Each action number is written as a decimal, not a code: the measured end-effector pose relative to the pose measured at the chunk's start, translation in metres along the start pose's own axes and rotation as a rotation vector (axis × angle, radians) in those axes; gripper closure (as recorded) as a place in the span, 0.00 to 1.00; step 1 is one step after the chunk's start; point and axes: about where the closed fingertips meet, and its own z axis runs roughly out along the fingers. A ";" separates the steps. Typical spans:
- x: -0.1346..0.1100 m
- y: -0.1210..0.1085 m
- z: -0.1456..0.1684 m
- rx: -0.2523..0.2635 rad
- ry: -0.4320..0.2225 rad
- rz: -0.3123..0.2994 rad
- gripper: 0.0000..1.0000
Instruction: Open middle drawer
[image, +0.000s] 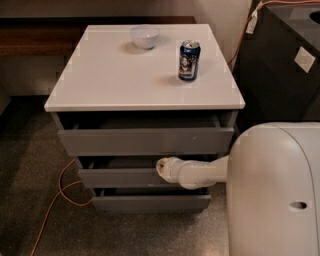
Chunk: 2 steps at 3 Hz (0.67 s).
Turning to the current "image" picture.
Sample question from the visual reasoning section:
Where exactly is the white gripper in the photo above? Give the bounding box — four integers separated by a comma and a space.
156, 157, 184, 183

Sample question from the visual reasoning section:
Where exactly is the grey drawer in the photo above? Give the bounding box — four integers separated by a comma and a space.
58, 126, 233, 156
78, 155, 219, 189
92, 187, 211, 213

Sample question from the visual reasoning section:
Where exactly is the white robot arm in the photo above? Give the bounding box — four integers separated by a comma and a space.
156, 122, 320, 256

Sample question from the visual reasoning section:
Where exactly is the grey top drawer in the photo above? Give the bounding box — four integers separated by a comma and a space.
58, 126, 233, 156

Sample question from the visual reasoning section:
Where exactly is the grey bottom drawer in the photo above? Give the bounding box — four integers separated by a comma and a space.
92, 187, 211, 213

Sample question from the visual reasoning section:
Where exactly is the white top drawer cabinet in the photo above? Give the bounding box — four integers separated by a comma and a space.
44, 23, 246, 214

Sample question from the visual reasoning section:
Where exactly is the blue soda can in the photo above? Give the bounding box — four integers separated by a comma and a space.
178, 40, 201, 81

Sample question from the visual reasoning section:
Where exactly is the white bowl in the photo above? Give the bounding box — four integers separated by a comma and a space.
130, 24, 160, 49

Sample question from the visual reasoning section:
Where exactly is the dark grey bin cabinet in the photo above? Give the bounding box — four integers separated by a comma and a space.
233, 4, 320, 131

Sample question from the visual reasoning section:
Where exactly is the white label on bin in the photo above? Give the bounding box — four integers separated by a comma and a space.
294, 47, 315, 73

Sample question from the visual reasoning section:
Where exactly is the dark wooden bench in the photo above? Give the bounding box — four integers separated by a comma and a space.
0, 16, 196, 56

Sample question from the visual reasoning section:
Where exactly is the orange floor cable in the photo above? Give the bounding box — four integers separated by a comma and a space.
29, 159, 93, 256

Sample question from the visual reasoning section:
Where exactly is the orange cable with tag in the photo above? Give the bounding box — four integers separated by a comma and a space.
227, 0, 320, 66

